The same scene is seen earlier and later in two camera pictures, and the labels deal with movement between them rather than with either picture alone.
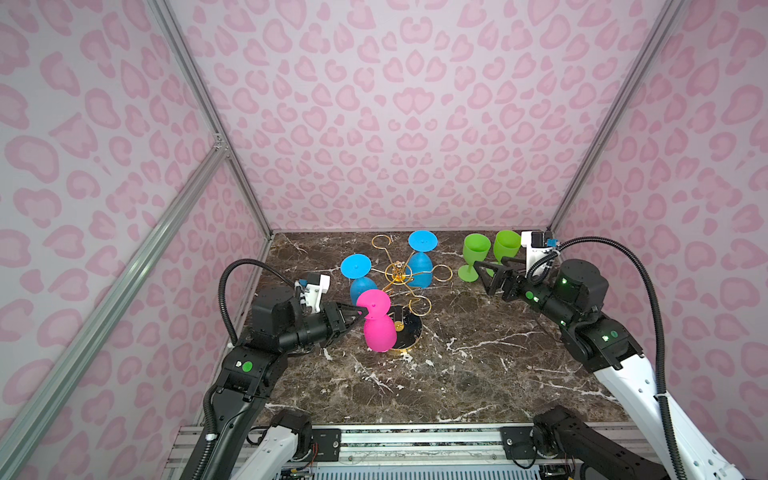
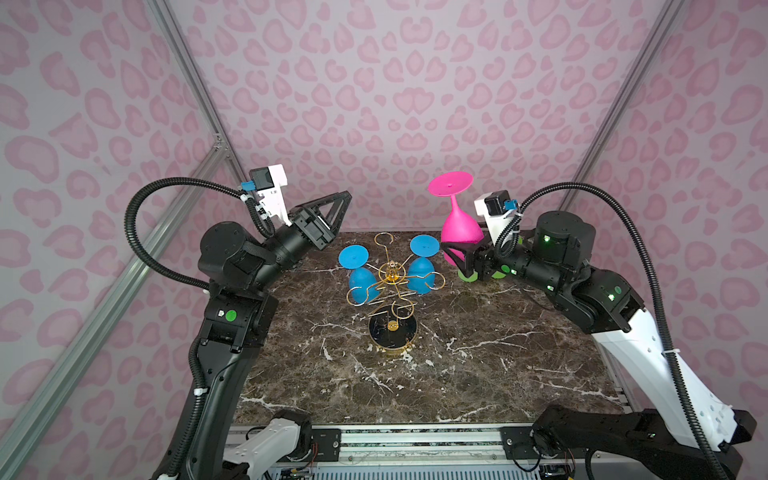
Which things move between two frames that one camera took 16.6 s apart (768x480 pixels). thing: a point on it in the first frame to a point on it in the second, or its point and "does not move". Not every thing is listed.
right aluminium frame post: x=616 y=114 does not move
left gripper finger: x=351 y=313 to x=339 y=201
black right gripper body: x=521 y=285 to x=492 y=261
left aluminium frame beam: x=41 y=394 does not move
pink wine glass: x=380 y=332 to x=458 y=227
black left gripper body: x=333 y=328 to x=315 y=237
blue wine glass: x=419 y=267 does not move
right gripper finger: x=492 y=284 to x=469 y=250
